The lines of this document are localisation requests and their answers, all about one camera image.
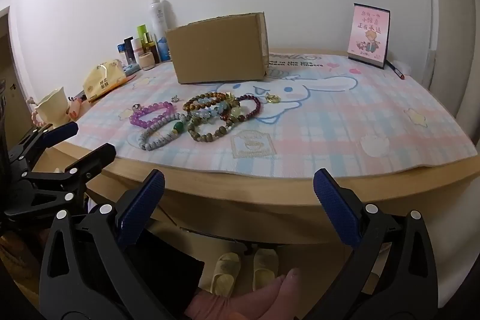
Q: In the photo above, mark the pink desk calendar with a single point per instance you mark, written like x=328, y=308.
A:
x=367, y=35

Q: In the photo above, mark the small silver earring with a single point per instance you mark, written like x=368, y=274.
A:
x=174, y=97

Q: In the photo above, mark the yellow charm pendant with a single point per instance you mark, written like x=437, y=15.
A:
x=272, y=98

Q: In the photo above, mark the red black pen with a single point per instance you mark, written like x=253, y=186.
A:
x=395, y=69

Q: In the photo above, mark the pink small figure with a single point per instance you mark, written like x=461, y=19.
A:
x=75, y=107

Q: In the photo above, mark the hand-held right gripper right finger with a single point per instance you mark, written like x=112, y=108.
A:
x=333, y=203

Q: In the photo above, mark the pastel cartoon printed mat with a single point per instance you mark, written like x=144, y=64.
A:
x=318, y=125

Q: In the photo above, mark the yellow tissue pack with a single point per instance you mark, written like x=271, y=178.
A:
x=103, y=80

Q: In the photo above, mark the person's right hand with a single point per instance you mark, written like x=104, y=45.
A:
x=243, y=299

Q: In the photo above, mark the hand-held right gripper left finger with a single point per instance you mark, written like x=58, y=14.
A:
x=144, y=203

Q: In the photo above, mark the pale yellow slipper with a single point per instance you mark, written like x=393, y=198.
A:
x=265, y=267
x=225, y=273

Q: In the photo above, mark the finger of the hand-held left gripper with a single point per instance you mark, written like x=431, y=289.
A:
x=62, y=132
x=93, y=158

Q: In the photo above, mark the white pole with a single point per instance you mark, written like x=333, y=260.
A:
x=431, y=24

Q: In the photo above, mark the blue flat packet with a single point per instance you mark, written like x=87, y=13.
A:
x=131, y=69

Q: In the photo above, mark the green cosmetic bottle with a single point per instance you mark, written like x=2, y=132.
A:
x=142, y=37

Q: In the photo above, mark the blue label bottle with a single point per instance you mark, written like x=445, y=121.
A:
x=164, y=49

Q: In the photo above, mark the brown cardboard box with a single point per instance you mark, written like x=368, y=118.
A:
x=217, y=50

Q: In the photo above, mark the black cosmetic tube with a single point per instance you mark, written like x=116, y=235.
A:
x=129, y=50

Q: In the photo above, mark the amber cosmetic bottle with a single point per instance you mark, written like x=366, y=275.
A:
x=150, y=44

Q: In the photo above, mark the beige cosmetic jar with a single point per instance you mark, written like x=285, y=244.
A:
x=146, y=61

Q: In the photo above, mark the cream ceramic cup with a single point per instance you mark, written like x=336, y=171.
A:
x=52, y=109

